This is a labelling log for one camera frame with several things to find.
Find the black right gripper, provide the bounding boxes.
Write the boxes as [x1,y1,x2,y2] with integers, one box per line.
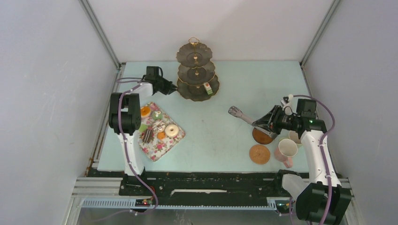
[252,105,300,136]

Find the stainless steel serving tongs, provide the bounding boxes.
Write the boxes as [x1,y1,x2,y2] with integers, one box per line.
[228,106,278,140]

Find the green striped cake slice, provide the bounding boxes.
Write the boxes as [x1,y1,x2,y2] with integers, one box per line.
[203,82,213,96]

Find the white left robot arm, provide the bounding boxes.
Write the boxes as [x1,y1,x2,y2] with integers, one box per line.
[108,66,177,176]

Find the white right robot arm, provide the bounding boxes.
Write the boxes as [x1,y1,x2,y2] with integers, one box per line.
[251,95,352,225]

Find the woven rattan coaster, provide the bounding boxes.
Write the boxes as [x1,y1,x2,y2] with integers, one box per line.
[249,144,271,165]
[252,128,274,145]

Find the cream paper cup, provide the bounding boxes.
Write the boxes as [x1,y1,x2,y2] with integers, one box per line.
[288,131,302,148]

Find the three tier dessert stand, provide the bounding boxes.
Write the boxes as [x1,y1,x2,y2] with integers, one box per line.
[176,37,220,102]

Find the pink mug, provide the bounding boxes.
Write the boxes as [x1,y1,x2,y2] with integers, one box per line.
[274,139,298,168]

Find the chocolate drizzled donut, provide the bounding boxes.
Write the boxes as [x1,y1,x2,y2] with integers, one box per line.
[152,120,166,132]

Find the white glazed donut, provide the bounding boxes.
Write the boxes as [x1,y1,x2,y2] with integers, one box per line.
[164,124,180,138]

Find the floral square tray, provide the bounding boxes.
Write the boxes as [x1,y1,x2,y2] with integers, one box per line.
[138,102,186,162]

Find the small orange pastry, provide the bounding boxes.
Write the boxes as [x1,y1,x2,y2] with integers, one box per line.
[157,132,166,140]

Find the green macaron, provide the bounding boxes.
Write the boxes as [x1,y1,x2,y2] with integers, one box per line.
[138,123,147,133]

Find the left aluminium frame post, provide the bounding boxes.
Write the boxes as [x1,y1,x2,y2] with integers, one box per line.
[79,0,121,69]

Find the aluminium frame post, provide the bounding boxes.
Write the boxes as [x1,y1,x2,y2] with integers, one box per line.
[79,0,121,69]
[300,0,342,68]

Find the right aluminium frame post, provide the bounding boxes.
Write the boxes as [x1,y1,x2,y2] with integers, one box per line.
[300,0,342,68]

